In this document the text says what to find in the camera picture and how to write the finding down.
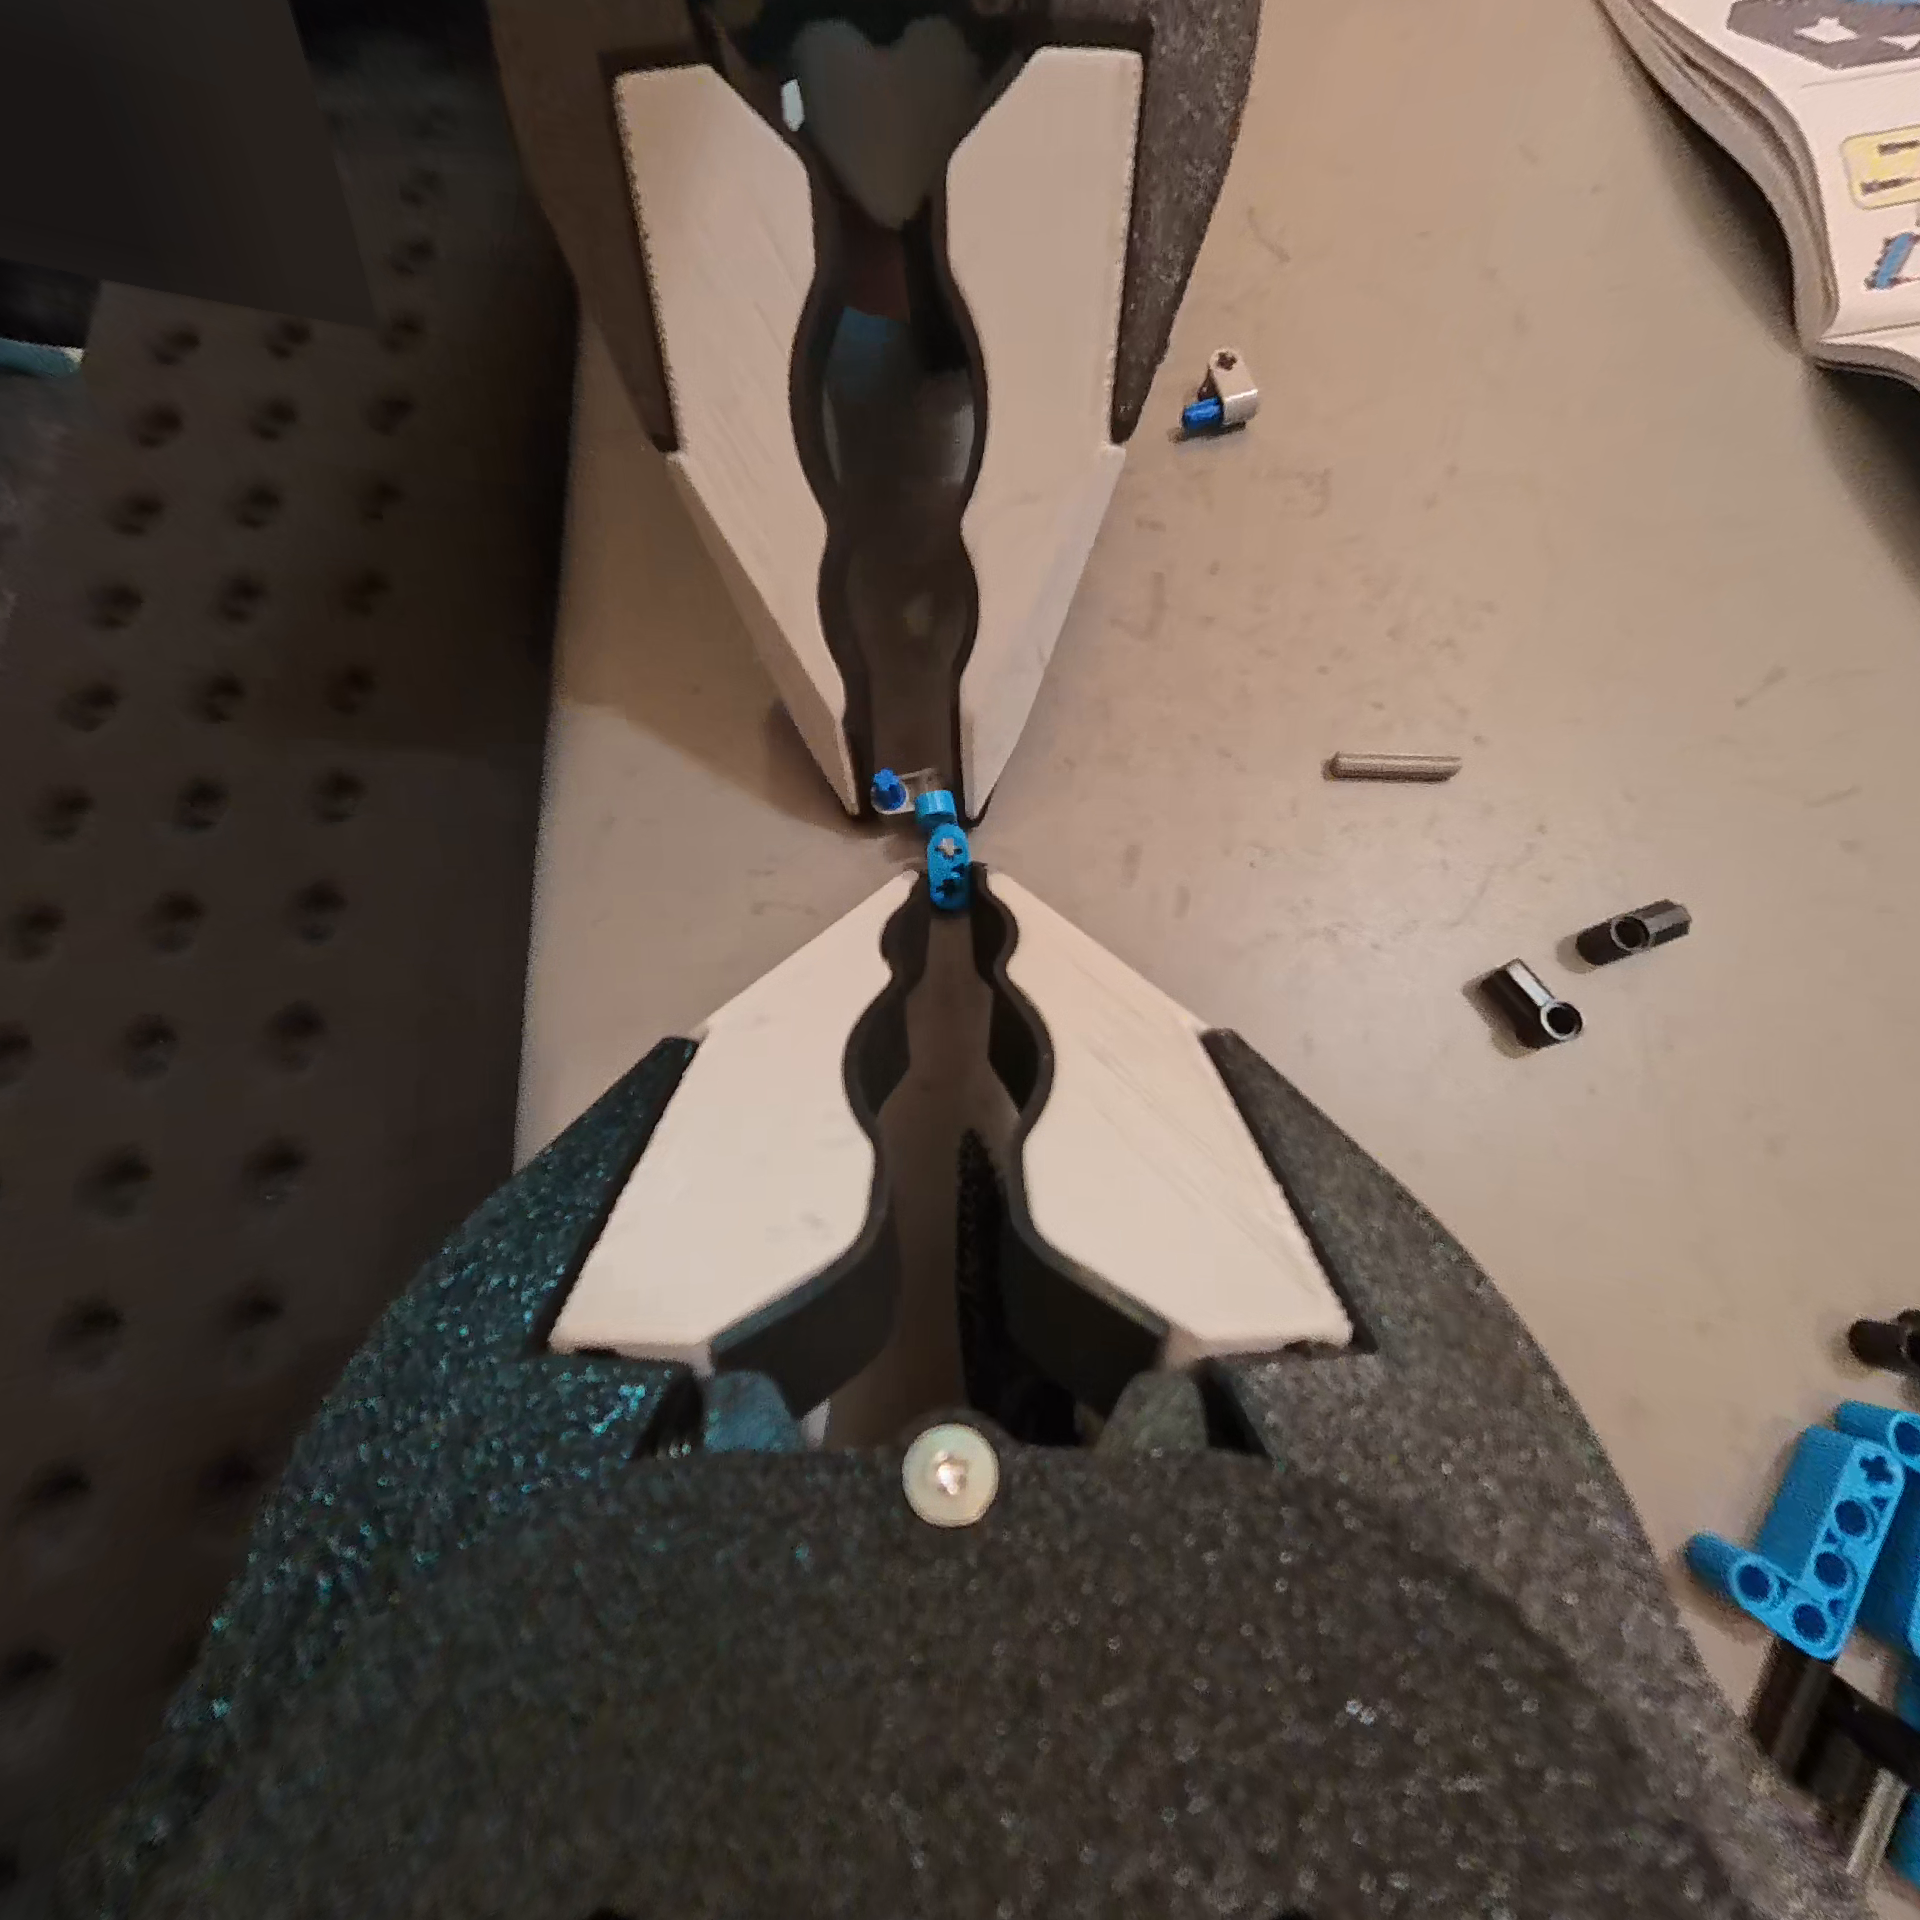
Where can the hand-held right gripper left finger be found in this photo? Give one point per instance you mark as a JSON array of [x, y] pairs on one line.
[[718, 1201]]

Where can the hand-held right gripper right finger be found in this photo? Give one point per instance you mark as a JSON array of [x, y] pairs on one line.
[[1170, 1201]]

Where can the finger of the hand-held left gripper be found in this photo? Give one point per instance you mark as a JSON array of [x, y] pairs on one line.
[[718, 343], [1048, 343]]

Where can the grey connector with blue pin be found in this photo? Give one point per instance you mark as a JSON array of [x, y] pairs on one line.
[[890, 788], [1232, 393]]

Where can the grey desk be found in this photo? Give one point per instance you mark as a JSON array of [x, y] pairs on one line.
[[1425, 525]]

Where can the black tube connector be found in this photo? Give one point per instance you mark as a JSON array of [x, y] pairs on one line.
[[1634, 933], [1529, 1004]]

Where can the long grey axle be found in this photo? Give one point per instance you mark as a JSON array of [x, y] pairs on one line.
[[1394, 765]]

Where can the dark perforated panel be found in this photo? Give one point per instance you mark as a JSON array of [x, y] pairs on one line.
[[227, 975]]

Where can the instruction booklet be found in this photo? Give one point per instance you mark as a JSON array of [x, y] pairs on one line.
[[1876, 194]]

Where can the blue angled beam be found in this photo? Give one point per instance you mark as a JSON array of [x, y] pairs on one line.
[[1782, 1599]]

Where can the pile of building pieces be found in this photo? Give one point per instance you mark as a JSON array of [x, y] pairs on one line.
[[1824, 1725]]

